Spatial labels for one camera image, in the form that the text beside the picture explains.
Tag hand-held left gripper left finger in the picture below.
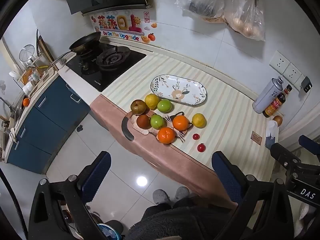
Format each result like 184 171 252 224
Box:
29 151 112 240

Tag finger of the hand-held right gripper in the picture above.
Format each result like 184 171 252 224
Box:
265 136 302 168
298 135 320 153

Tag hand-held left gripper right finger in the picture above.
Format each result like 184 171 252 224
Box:
211 151 294 240

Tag yellow lemon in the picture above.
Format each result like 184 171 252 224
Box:
192 113 207 128
145 94 160 110

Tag orange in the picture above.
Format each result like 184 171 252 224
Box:
157 127 176 144
172 115 189 131

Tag reddish brown apple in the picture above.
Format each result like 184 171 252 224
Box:
136 114 151 130

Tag green apple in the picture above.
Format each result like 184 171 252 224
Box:
150 114 165 129
157 99 173 113

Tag oval floral ceramic plate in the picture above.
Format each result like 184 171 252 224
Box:
150 74 208 105

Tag white crumpled packet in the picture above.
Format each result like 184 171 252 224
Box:
265 120 279 143

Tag small brown card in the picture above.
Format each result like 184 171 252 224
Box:
251 131 262 145

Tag dark soy sauce bottle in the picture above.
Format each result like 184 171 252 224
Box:
262 88 289 118

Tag grey slipper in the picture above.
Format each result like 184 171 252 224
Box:
175 186 190 202
152 189 172 205

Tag cat shaped mat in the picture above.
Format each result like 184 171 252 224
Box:
121 111 193 143

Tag blue lidded container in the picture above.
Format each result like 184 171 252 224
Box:
96 223 122 240

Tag grey gas canister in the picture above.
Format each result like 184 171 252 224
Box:
252 77 284 114

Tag black plug adapter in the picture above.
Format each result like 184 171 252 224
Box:
300 76 313 93

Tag dark fleece clothing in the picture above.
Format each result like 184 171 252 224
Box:
124 197 240 240

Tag blue kitchen cabinet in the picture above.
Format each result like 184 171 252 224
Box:
6 76 91 175

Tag metal sink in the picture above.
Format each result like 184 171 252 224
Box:
0 96 25 155

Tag black gas stove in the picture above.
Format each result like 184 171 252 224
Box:
65 42 147 92

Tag dish rack with dishes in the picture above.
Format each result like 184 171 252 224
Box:
9 29 55 96

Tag black frying pan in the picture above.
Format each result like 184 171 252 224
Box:
49 31 102 67

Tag clear plastic bag of onions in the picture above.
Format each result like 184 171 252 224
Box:
222 0 265 42

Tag round metal strainer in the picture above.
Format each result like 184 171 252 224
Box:
19 44 35 63

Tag clear plastic bag dark contents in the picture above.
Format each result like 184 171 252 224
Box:
174 0 227 23

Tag white wall socket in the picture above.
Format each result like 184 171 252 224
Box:
269 50 292 75
282 62 306 90

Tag black cable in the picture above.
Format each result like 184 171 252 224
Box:
0 167 29 240

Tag colourful wall sticker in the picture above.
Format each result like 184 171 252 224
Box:
90 9 157 43

